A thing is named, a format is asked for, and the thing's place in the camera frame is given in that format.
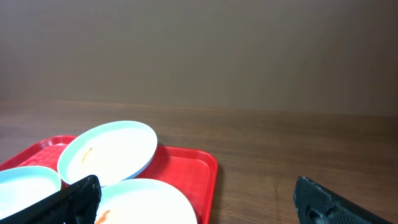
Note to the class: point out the red plastic tray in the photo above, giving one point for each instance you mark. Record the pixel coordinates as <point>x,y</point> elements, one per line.
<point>192,171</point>

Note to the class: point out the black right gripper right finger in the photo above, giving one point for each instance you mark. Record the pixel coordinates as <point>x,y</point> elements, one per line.
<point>316,204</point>

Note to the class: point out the light blue plate back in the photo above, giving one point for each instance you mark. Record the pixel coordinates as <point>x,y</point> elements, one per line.
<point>113,152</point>

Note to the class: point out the light blue plate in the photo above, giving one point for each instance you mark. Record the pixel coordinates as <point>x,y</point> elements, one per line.
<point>24,186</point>
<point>140,201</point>
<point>113,152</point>

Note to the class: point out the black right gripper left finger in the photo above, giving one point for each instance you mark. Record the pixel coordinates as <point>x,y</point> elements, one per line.
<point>76,204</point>

